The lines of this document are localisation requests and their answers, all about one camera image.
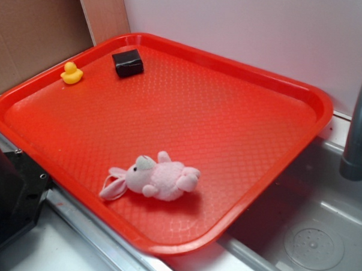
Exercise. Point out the yellow rubber duck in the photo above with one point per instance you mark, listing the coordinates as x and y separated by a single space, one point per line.
71 74

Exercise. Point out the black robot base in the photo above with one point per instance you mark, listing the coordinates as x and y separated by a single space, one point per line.
23 188

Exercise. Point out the red plastic tray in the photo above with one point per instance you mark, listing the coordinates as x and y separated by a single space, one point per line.
239 125

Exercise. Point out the pink plush bunny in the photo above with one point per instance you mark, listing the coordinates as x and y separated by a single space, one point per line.
162 179

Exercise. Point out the black rectangular block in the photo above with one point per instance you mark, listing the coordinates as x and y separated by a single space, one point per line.
128 63

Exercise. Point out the grey toy sink basin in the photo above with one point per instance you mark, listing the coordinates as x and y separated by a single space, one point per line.
308 219

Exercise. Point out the brown cardboard panel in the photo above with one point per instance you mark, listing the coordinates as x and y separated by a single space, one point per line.
38 34

